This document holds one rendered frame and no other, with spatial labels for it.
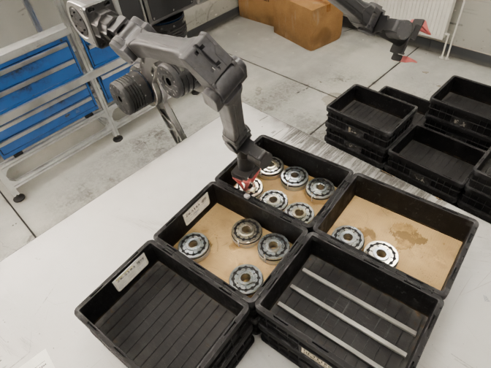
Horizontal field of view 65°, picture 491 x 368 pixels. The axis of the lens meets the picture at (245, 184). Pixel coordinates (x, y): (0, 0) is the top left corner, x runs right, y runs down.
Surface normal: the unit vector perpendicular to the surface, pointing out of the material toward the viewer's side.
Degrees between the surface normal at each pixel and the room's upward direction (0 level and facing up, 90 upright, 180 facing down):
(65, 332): 0
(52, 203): 0
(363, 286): 0
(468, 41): 90
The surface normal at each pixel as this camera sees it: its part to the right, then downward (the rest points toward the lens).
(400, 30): 0.31, 0.40
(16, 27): 0.71, 0.46
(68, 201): -0.10, -0.69
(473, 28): -0.70, 0.56
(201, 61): 0.37, 0.13
